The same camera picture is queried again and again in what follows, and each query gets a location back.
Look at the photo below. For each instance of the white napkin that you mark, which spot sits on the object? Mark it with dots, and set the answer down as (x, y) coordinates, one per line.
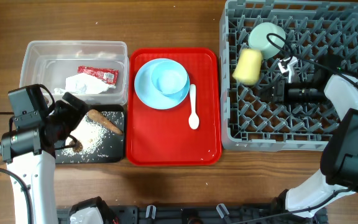
(83, 83)

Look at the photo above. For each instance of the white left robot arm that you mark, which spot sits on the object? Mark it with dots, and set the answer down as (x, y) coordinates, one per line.
(29, 150)

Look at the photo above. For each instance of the black tray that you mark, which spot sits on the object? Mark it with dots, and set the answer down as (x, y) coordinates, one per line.
(115, 156)

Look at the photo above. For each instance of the light blue bowl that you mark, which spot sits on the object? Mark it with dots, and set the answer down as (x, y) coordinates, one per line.
(169, 77)

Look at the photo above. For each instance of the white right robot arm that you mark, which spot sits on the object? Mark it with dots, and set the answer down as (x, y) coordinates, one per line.
(338, 173)

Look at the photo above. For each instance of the mint green bowl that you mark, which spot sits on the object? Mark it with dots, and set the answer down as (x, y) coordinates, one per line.
(258, 38)

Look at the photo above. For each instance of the red ketchup sachet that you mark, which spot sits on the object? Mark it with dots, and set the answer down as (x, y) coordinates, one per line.
(107, 75)

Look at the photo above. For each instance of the yellow plastic cup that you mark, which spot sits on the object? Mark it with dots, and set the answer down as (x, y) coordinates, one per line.
(248, 67)

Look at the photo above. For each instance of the brown meat scrap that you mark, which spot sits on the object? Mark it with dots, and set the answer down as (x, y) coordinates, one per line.
(76, 146)

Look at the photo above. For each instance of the white plastic spoon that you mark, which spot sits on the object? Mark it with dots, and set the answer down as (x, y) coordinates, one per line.
(193, 120)

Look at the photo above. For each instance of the white rice pile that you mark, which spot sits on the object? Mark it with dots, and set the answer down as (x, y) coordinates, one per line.
(98, 142)

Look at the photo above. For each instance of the clear plastic storage box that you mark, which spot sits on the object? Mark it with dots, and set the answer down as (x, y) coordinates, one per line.
(51, 62)

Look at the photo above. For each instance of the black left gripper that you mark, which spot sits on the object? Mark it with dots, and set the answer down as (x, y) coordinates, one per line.
(74, 116)

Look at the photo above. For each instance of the grey-blue dishwasher rack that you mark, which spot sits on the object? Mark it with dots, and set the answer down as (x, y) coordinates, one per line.
(314, 29)

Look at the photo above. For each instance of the red plastic tray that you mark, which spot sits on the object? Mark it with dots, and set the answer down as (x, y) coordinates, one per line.
(164, 137)

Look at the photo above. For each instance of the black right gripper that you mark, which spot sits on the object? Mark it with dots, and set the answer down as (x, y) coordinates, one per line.
(280, 92)

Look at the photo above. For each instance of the light blue plate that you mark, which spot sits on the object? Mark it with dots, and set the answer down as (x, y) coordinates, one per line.
(150, 96)

